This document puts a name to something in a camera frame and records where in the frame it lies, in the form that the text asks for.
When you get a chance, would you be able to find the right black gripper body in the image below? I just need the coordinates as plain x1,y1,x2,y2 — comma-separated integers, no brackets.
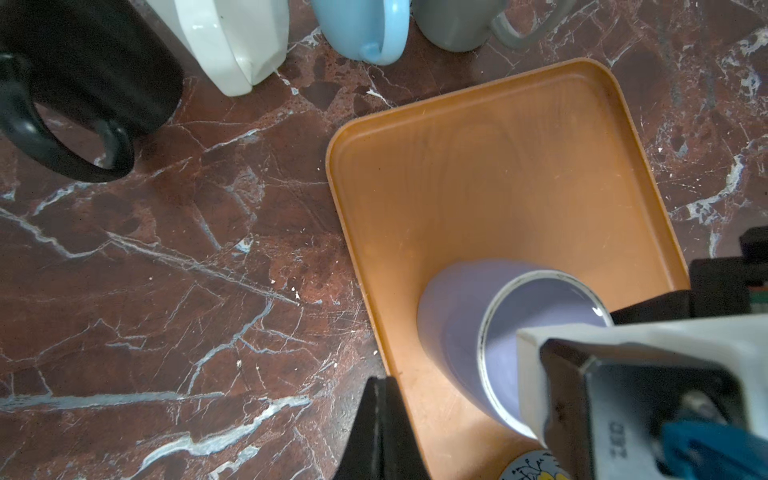
611,226,767,325

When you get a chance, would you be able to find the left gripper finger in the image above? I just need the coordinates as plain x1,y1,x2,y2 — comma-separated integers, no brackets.
334,377,430,480

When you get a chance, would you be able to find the lavender mug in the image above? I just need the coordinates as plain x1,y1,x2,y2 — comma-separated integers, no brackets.
417,259,613,437

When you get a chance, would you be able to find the grey mug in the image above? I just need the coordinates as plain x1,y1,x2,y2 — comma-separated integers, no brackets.
412,0,575,53

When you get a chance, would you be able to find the light blue mug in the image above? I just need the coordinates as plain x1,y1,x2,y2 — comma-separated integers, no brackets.
311,0,410,66

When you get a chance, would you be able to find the white ceramic mug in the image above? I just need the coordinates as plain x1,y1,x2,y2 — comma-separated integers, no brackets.
148,0,290,97

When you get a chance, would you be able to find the black mug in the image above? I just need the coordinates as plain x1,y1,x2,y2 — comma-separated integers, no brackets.
1,1,184,183

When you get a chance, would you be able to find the blue speckled mug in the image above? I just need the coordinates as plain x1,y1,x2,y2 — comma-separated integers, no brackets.
499,449,571,480

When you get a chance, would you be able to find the orange rubber tray mat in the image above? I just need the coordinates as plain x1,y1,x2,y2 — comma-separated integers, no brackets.
326,58,689,479

